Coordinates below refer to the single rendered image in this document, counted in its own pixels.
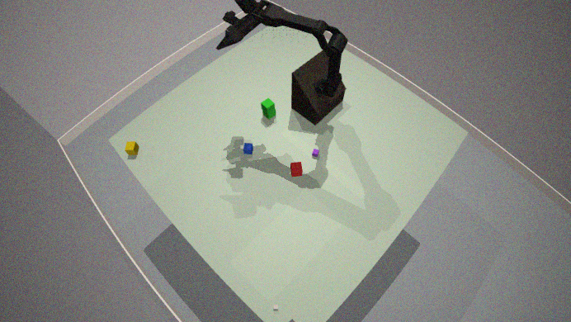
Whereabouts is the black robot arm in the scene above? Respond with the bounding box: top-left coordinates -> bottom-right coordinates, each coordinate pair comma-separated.
223,0 -> 348,97

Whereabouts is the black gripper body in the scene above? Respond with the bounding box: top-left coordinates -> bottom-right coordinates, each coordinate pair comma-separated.
227,16 -> 256,42

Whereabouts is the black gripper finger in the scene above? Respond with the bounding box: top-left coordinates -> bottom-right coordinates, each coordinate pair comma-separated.
216,30 -> 238,50

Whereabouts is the yellow cube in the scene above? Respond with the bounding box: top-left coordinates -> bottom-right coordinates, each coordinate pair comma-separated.
125,141 -> 139,155

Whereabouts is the red block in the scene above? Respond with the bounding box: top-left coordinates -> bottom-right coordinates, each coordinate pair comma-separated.
290,162 -> 303,177

